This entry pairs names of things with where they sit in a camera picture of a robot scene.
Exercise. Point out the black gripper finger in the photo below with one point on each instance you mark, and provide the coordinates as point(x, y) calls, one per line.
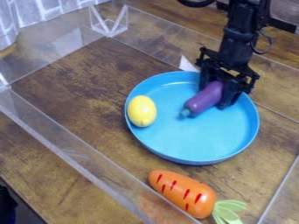
point(233, 90)
point(208, 76)

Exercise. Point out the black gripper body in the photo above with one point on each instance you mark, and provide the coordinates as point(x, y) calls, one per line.
point(230, 60)

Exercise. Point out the purple toy eggplant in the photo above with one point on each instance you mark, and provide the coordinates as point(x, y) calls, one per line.
point(206, 99)

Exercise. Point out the blue round tray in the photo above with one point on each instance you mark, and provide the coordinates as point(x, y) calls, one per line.
point(204, 140)

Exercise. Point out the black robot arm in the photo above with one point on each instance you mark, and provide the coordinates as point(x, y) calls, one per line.
point(248, 17)

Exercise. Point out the yellow toy lemon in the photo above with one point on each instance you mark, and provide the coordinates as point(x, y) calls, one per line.
point(142, 111)

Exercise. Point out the orange toy carrot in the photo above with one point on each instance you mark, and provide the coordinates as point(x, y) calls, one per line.
point(196, 198)

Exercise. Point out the clear acrylic corner bracket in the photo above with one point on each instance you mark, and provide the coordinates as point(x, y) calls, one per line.
point(105, 26)

